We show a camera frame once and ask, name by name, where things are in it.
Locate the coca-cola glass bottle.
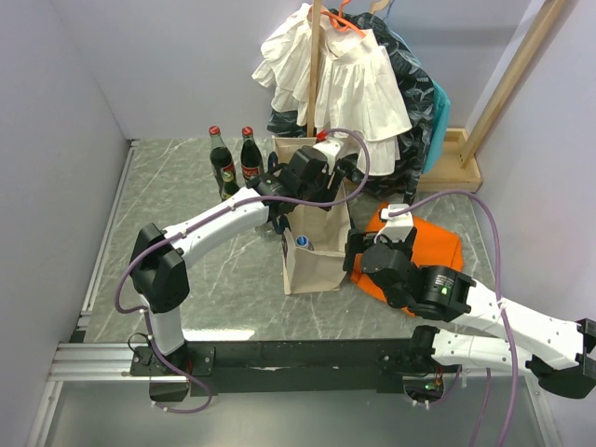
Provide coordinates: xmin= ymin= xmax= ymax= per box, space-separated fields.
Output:
xmin=209 ymin=126 xmax=236 ymax=190
xmin=240 ymin=127 xmax=264 ymax=183

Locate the blue-cap plastic bottle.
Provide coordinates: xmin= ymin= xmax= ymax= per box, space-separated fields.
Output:
xmin=295 ymin=235 xmax=314 ymax=251

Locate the clear chang bottle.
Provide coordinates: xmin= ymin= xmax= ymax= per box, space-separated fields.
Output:
xmin=255 ymin=223 xmax=279 ymax=240

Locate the dark green glass bottle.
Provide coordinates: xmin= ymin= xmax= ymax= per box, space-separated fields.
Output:
xmin=220 ymin=169 xmax=239 ymax=200

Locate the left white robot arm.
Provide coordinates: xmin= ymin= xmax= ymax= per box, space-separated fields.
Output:
xmin=129 ymin=140 xmax=345 ymax=374

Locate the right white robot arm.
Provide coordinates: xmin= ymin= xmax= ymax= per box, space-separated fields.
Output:
xmin=344 ymin=230 xmax=595 ymax=400

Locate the beige canvas tote bag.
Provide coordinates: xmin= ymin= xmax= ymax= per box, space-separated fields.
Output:
xmin=267 ymin=134 xmax=353 ymax=296

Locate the folded orange cloth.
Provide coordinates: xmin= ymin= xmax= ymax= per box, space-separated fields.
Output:
xmin=347 ymin=202 xmax=464 ymax=319

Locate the white pleated garment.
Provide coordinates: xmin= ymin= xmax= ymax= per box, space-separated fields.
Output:
xmin=252 ymin=4 xmax=412 ymax=176

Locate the wooden clothes rack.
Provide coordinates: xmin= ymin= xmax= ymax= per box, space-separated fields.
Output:
xmin=305 ymin=0 xmax=579 ymax=195

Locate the dark shark print garment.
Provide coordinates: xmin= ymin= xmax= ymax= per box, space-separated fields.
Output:
xmin=267 ymin=12 xmax=434 ymax=204

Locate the teal blue garment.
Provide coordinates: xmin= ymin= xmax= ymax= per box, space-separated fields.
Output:
xmin=424 ymin=81 xmax=451 ymax=173

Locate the orange clothes hanger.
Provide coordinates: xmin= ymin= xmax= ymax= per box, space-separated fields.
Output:
xmin=320 ymin=0 xmax=366 ymax=38

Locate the wooden clothes hanger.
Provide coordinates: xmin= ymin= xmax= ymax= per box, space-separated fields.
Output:
xmin=368 ymin=0 xmax=391 ymax=15

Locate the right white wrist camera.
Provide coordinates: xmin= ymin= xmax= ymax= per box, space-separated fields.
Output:
xmin=379 ymin=204 xmax=414 ymax=242

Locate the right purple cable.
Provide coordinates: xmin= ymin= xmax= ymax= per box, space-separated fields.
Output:
xmin=386 ymin=189 xmax=519 ymax=447

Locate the purple cable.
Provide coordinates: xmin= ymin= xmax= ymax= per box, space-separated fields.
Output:
xmin=386 ymin=189 xmax=519 ymax=447
xmin=114 ymin=128 xmax=372 ymax=414

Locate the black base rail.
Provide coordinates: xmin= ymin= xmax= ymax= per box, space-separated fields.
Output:
xmin=128 ymin=337 xmax=467 ymax=404

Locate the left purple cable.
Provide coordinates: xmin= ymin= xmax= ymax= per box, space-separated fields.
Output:
xmin=114 ymin=128 xmax=372 ymax=414

